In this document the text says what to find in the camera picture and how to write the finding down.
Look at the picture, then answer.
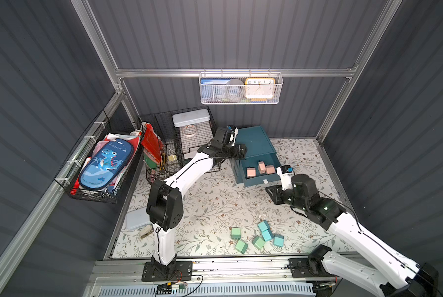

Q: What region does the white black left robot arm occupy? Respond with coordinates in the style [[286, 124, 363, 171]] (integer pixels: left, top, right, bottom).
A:
[[146, 126, 247, 267]]

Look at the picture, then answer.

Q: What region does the red packet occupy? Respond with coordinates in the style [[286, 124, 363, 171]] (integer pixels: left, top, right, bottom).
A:
[[141, 122, 164, 169]]

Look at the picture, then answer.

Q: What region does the teal drawer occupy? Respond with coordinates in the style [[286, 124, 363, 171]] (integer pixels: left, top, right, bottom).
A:
[[231, 153, 281, 187]]

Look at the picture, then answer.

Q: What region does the black wire side basket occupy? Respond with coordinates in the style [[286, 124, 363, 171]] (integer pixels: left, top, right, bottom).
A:
[[55, 116, 143, 204]]

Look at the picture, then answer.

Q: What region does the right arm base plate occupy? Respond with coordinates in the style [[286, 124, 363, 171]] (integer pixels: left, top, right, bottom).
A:
[[287, 257, 334, 278]]

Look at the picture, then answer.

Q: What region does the light blue flat pad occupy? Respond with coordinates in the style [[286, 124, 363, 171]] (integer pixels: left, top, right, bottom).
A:
[[126, 208, 152, 231]]

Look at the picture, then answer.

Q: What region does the pink plug in drawer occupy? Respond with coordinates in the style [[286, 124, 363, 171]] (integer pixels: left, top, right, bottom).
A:
[[246, 167, 256, 178], [266, 165, 276, 174]]

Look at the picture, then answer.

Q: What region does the green plug cube right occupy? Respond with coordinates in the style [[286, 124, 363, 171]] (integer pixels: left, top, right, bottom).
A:
[[252, 235, 266, 250]]

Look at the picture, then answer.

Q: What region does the blue box in basket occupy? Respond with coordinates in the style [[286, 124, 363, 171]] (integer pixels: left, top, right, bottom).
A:
[[199, 78, 230, 104]]

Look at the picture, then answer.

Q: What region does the green plug cube front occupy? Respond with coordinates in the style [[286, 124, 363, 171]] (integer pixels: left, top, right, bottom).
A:
[[235, 240, 248, 254]]

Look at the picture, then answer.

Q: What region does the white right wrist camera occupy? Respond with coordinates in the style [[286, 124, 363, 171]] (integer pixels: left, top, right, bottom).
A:
[[276, 165, 295, 191]]

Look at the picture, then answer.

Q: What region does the grey tape roll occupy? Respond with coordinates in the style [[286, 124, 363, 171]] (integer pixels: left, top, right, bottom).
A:
[[225, 79, 245, 102]]

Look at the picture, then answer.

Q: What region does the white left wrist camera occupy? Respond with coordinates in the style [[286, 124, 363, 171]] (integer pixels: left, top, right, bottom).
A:
[[223, 125, 238, 146]]

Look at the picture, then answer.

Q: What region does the teal plug cube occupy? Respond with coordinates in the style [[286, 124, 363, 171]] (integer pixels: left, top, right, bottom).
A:
[[257, 220, 270, 233], [273, 234, 284, 248], [261, 229, 274, 242]]

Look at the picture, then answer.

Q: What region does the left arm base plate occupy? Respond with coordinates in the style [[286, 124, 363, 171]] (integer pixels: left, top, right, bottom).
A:
[[141, 259, 193, 282]]

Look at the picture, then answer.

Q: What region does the blue dinosaur pencil case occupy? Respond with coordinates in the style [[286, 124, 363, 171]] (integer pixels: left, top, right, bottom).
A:
[[79, 138, 134, 191]]

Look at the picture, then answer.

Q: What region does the white lidded box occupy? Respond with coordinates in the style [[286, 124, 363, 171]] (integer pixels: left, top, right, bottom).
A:
[[172, 109, 210, 127]]

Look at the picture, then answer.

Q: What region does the teal plug cube top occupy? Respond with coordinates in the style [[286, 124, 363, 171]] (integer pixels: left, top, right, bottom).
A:
[[257, 220, 270, 233]]

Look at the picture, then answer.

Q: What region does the yellow alarm clock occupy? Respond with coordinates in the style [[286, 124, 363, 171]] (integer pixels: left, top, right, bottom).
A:
[[245, 77, 276, 100]]

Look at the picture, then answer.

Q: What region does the white wire wall basket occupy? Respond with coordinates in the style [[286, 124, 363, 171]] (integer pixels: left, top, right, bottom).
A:
[[199, 70, 284, 105]]

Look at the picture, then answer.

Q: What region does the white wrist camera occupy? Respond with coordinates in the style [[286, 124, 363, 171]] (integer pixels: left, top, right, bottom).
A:
[[276, 165, 295, 191], [223, 125, 238, 146]]

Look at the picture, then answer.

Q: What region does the black wire desk rack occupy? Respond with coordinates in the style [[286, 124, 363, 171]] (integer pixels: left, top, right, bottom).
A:
[[140, 107, 217, 183]]

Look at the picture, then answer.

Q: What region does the green plug cube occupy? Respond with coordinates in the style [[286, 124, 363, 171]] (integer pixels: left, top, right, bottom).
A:
[[252, 235, 266, 250], [231, 227, 241, 240], [235, 240, 248, 254]]

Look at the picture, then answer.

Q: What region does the pink plug cube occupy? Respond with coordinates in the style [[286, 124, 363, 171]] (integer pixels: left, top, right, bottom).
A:
[[257, 162, 266, 174]]

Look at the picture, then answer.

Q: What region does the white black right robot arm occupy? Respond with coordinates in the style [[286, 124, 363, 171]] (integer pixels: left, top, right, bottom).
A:
[[266, 172, 441, 297]]

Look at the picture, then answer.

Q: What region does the teal two-drawer cabinet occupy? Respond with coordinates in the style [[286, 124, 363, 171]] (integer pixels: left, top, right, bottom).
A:
[[230, 126, 277, 168]]

